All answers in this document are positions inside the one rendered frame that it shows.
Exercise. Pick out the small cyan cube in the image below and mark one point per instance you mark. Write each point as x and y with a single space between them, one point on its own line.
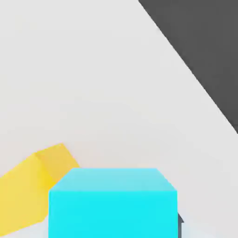
113 208

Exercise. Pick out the small yellow cube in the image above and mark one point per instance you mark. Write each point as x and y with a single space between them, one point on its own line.
24 193

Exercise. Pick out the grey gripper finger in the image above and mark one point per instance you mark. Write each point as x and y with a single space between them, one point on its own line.
180 226

